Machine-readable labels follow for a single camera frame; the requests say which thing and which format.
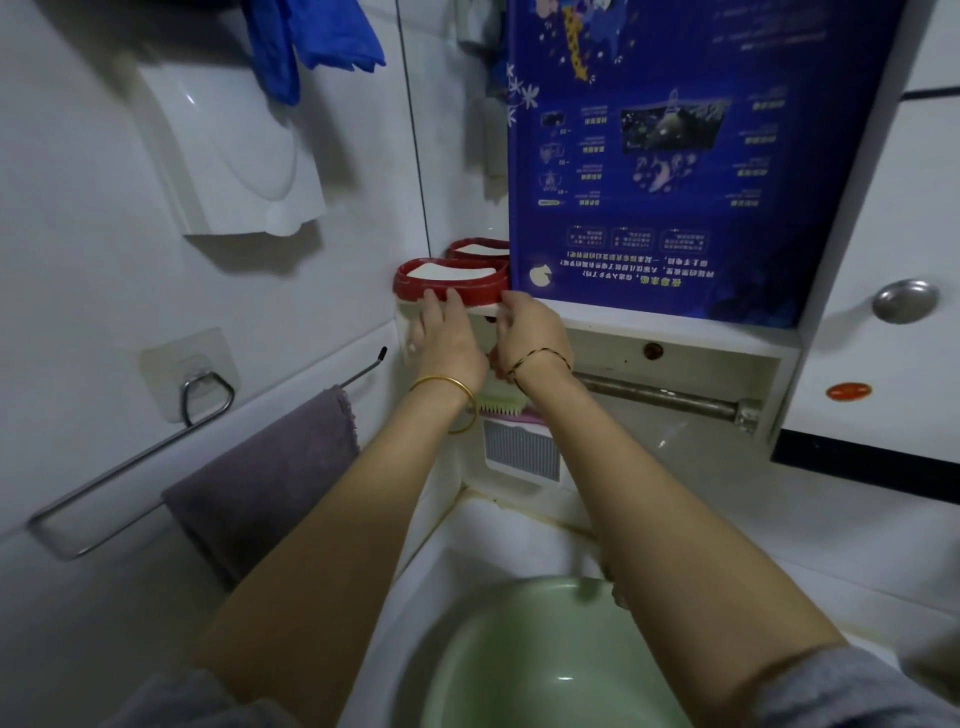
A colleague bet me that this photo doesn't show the person's right hand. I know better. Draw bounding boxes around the person's right hand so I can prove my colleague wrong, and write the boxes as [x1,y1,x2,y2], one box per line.
[491,290,575,395]

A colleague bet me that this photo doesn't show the person's left hand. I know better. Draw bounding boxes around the person's left hand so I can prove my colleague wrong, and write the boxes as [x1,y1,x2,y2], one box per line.
[408,288,490,395]

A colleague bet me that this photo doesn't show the red soap dish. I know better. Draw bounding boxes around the red soap dish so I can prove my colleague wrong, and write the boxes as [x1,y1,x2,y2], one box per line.
[392,256,513,307]

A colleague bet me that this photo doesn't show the white soap bar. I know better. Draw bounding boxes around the white soap bar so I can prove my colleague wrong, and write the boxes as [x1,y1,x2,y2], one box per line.
[408,260,498,285]

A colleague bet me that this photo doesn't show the light green plastic basin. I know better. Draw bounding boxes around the light green plastic basin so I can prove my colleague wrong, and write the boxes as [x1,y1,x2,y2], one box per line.
[419,575,695,728]

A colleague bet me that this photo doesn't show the person's right forearm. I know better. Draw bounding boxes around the person's right forearm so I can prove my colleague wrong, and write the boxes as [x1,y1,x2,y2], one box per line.
[517,371,849,728]

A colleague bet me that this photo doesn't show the person's left forearm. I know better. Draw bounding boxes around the person's left forearm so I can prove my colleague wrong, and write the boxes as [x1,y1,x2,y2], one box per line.
[191,382,481,728]

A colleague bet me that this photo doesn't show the person's grey patterned shirt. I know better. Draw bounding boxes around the person's grey patterned shirt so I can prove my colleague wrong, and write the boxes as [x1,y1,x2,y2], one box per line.
[97,644,960,728]

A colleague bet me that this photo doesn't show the gold bangle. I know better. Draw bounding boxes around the gold bangle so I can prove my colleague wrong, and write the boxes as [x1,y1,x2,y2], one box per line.
[408,374,481,436]

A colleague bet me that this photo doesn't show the green and pink scrub brush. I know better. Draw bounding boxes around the green and pink scrub brush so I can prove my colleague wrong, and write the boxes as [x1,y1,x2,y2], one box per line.
[466,395,549,423]

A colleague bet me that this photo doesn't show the rusty metal towel bar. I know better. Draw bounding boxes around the rusty metal towel bar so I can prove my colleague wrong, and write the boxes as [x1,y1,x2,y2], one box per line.
[573,372,765,435]

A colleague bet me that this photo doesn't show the white ceramic sink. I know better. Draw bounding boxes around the white ceramic sink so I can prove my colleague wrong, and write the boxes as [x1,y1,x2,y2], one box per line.
[337,491,960,728]

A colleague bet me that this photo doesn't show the dark purple towel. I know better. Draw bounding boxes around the dark purple towel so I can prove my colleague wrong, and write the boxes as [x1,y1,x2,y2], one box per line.
[161,386,361,590]

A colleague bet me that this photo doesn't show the blue printed box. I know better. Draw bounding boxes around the blue printed box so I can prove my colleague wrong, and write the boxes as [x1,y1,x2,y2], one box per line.
[506,0,909,331]

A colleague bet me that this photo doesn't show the blue rubber gloves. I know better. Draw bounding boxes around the blue rubber gloves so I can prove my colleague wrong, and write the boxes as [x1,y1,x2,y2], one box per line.
[239,0,388,108]

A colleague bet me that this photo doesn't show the round metal cabinet knob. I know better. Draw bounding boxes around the round metal cabinet knob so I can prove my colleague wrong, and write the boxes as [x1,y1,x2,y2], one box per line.
[872,278,941,326]

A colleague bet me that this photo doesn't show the thin cord bracelet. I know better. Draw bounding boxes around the thin cord bracelet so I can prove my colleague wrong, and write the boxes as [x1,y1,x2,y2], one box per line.
[503,347,574,384]

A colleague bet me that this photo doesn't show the white wall box grey ribbed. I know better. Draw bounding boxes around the white wall box grey ribbed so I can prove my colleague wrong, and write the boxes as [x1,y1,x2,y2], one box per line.
[481,416,564,485]

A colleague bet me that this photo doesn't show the metal wall hook ring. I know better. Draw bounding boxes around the metal wall hook ring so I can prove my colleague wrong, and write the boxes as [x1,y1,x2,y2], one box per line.
[138,327,241,429]

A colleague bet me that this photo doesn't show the white wall paper dispenser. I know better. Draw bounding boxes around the white wall paper dispenser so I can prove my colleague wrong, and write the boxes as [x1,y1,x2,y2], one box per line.
[127,44,329,240]

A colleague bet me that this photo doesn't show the white wall cabinet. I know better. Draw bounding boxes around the white wall cabinet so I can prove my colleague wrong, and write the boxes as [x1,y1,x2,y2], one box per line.
[393,0,960,504]

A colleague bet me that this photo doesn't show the metal towel rail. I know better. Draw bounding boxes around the metal towel rail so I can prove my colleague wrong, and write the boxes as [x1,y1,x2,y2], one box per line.
[27,346,390,562]

